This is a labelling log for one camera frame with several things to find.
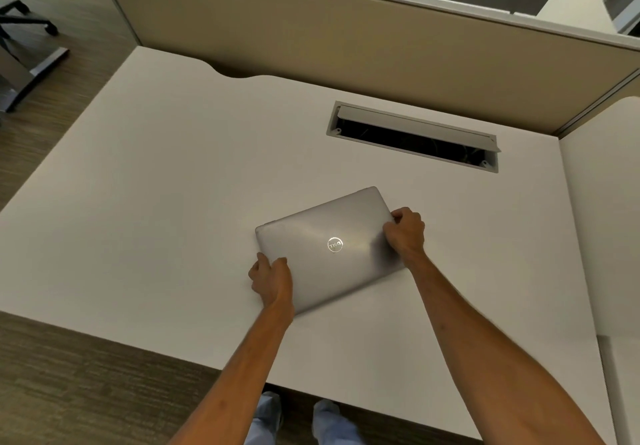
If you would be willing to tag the person's right hand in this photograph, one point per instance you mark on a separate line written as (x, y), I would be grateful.
(407, 235)

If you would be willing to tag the person's left hand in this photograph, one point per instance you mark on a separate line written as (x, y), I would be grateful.
(272, 280)

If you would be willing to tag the person's right thumb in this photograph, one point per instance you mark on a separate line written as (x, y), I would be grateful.
(389, 232)

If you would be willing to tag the person's left thumb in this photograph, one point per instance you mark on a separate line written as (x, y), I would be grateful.
(262, 261)

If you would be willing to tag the silver laptop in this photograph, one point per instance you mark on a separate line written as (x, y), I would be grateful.
(330, 250)

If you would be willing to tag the person's right forearm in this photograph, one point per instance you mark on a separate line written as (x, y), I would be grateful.
(495, 354)

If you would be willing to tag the person's left forearm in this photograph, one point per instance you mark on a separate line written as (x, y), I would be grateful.
(235, 379)

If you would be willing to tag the person's blue jeans legs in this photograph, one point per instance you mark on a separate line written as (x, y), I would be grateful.
(305, 422)

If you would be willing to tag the beige desk partition panel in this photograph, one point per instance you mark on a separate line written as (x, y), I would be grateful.
(350, 35)

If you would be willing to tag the white adjoining desk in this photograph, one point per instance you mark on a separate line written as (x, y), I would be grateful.
(607, 240)

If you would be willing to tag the grey desk leg foot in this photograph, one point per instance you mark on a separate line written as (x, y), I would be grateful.
(27, 72)

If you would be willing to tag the black office chair base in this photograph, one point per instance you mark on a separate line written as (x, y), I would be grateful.
(25, 17)

